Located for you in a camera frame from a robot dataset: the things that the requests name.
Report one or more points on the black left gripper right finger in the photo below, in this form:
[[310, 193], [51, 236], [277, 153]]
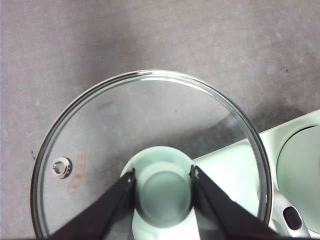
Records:
[[220, 210]]

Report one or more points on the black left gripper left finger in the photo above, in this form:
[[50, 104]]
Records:
[[105, 210]]

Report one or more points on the glass lid with green knob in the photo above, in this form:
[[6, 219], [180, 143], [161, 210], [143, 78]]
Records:
[[162, 187]]

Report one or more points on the mint green breakfast machine base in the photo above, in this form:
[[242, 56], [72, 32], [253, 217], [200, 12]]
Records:
[[270, 142]]

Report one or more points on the mint green griddle cover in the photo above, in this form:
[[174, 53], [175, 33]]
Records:
[[300, 162]]

